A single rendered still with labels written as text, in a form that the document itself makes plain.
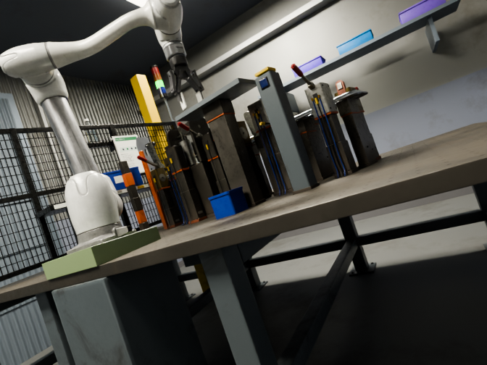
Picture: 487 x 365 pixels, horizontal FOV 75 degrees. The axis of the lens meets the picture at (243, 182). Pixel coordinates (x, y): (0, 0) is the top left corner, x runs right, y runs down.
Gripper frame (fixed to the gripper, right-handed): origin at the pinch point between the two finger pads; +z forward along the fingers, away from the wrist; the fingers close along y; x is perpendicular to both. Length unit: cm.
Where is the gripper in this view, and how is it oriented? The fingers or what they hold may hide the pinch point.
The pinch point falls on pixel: (192, 103)
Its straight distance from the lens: 143.8
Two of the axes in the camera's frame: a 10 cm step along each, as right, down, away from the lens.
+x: -6.3, 2.3, 7.4
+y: 7.0, -2.3, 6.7
